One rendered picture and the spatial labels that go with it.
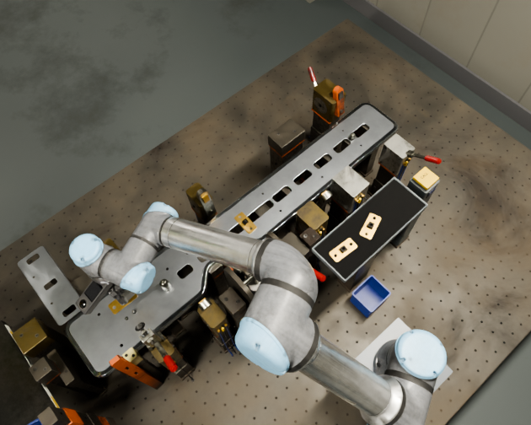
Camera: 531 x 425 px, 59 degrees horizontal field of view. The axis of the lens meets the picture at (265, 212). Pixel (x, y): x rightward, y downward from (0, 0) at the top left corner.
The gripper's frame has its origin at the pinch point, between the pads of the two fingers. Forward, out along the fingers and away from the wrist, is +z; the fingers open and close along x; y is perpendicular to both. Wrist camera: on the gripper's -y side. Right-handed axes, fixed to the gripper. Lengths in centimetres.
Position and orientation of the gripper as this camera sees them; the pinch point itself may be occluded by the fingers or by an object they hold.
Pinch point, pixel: (120, 298)
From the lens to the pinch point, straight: 146.0
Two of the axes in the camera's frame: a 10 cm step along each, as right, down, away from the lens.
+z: 0.2, 4.7, 8.8
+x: -6.6, -6.5, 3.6
